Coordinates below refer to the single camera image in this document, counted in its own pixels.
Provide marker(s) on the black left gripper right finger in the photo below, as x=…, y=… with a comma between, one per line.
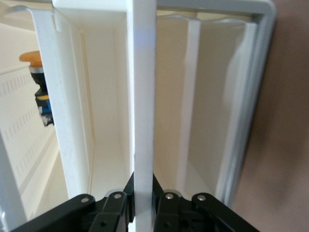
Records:
x=198, y=215

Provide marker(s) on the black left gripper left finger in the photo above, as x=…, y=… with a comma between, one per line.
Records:
x=72, y=212

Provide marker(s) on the white plastic drawer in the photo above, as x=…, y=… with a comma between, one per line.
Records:
x=193, y=96
x=142, y=96
x=234, y=108
x=60, y=96

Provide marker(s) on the orange push button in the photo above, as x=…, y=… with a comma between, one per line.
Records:
x=38, y=77

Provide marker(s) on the white drawer cabinet shell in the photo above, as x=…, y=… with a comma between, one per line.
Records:
x=264, y=36

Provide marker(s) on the brown paper table cover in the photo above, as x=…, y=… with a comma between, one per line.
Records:
x=289, y=120

